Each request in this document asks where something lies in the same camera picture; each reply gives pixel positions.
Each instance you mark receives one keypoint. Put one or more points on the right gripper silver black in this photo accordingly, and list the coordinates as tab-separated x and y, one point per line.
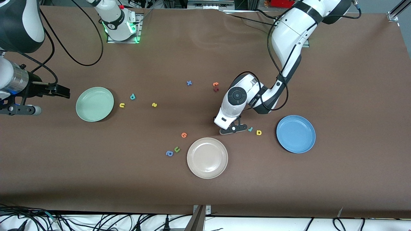
35	88

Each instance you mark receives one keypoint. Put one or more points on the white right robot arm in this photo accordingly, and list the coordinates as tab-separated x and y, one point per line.
114	19

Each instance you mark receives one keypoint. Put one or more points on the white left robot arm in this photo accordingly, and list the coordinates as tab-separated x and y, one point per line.
289	32

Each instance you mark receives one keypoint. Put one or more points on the green plate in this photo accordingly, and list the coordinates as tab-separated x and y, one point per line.
94	104

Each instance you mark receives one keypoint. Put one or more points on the beige plate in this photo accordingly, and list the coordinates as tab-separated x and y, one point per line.
207	158

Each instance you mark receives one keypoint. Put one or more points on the blue foam letter a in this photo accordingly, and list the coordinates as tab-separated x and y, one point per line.
172	153

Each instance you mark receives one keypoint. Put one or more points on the brown table cover mat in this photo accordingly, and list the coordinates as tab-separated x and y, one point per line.
205	192

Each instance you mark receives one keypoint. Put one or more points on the blue plate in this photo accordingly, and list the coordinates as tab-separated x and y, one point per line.
295	134

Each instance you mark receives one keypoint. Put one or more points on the grey metal rack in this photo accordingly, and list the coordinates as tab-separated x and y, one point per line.
208	4

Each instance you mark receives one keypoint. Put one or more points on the red box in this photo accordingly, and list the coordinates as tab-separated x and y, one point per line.
282	3

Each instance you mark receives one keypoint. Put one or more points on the white paper tag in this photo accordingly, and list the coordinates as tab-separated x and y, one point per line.
340	211

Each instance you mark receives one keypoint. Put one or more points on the small silver bracket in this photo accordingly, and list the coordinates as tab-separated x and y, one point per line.
208	210

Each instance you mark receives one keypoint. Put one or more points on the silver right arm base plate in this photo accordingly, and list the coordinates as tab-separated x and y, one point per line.
139	30

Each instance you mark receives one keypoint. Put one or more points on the dark grey metal post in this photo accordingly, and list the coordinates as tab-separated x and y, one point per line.
196	223

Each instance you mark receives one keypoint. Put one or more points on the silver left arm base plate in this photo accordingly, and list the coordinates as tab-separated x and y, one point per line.
306	44

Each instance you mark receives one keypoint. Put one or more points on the aluminium frame corner bracket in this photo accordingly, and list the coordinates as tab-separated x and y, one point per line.
392	16

